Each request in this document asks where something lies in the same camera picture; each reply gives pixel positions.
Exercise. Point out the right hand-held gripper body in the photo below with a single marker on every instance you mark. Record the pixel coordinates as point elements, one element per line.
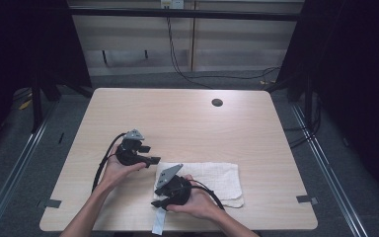
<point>177,192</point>

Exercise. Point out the white towel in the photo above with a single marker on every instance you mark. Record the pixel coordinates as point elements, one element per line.
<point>220,181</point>

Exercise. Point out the black horizontal bar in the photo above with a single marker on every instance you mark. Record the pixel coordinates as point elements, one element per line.
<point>184,14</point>

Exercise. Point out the black curtain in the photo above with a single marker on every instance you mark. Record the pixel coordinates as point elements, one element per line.
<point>358,82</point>
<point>23,49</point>

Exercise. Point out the black stand leg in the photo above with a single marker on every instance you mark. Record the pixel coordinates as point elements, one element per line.
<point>37,108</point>

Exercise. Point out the black wall hook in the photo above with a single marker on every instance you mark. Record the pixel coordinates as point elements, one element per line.
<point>146,54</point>
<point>105,57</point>

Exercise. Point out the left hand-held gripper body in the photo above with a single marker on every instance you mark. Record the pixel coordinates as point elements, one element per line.
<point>128,156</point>

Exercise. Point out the grey tape strip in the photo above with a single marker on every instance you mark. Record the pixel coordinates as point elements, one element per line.
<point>306,199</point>
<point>51,203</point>

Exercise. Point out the person's left hand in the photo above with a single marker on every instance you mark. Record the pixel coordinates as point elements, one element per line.
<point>118,173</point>

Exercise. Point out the metal floor rail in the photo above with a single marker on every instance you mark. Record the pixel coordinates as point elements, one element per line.
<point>13,171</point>
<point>329,171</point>

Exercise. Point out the person's right hand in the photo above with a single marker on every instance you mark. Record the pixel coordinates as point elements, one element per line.
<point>200,205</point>

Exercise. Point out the yellow floor object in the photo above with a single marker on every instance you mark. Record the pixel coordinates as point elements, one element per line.
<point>25,104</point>

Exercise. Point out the white wall socket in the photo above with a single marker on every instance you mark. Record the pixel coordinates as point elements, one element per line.
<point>172,4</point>

